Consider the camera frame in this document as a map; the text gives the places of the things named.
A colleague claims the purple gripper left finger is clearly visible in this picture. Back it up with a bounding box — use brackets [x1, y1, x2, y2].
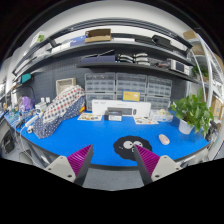
[45, 145, 93, 186]

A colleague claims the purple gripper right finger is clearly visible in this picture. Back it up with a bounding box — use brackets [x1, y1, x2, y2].
[134, 145, 181, 185]

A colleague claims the black round monster mousepad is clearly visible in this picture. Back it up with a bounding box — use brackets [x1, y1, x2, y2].
[113, 136, 152, 161]

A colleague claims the blue desk mat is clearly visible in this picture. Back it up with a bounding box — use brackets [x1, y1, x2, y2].
[21, 117, 208, 167]

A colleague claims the right picture card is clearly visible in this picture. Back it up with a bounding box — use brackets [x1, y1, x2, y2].
[134, 117, 159, 125]

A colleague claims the picture card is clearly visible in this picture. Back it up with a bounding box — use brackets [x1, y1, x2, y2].
[134, 117, 159, 125]
[78, 113, 102, 121]

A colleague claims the clear plastic container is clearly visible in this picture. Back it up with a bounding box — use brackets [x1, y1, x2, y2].
[150, 109, 173, 122]

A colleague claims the left picture card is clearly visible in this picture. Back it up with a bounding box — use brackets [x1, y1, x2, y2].
[78, 113, 102, 121]

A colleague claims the white keyboard box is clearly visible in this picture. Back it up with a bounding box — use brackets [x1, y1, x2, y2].
[92, 99, 151, 117]

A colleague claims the small black box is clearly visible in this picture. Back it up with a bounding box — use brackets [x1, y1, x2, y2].
[104, 110, 122, 121]

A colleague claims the white power strip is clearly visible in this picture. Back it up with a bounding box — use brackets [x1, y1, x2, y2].
[25, 115, 39, 127]

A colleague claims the patterned fabric cloth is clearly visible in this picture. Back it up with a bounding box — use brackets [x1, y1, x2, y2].
[33, 85, 85, 139]

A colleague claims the green potted plant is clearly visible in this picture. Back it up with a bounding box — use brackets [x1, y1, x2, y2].
[171, 88, 214, 137]

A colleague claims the yellow card box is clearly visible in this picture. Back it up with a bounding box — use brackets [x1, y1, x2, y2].
[123, 91, 140, 102]

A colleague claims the right clear drawer organizer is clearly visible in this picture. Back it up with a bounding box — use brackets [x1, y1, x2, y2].
[145, 76, 172, 109]

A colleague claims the clear drawer organizer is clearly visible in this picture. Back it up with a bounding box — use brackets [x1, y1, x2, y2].
[145, 76, 172, 109]
[85, 72, 115, 111]
[116, 73, 147, 101]

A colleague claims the purple plastic bag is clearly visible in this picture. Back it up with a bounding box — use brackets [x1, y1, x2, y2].
[19, 96, 33, 112]

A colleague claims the white framed pegboard box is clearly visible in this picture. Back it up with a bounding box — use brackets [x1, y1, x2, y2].
[56, 78, 76, 95]

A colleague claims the middle clear drawer organizer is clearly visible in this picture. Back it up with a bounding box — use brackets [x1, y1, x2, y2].
[116, 73, 147, 101]

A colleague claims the left clear drawer organizer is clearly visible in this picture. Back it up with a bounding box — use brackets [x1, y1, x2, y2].
[85, 72, 115, 111]

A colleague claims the white instrument on shelf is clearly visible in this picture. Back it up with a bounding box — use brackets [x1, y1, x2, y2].
[167, 59, 190, 75]

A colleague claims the cardboard box on shelf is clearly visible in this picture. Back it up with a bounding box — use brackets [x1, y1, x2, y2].
[85, 29, 111, 43]

